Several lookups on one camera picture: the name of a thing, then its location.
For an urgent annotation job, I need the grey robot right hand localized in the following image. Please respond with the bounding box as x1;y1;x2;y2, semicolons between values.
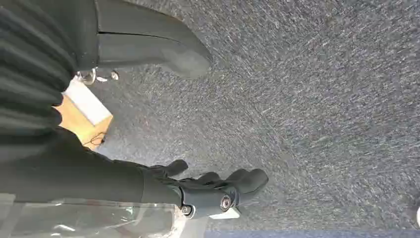
0;0;270;220

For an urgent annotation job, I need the clear plastic sleeve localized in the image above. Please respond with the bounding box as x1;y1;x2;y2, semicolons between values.
0;193;188;238

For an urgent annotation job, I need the shiny metal fitting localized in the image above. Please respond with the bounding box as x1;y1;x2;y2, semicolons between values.
74;67;120;86

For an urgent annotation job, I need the thin black cable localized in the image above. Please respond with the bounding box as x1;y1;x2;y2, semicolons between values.
86;132;106;147

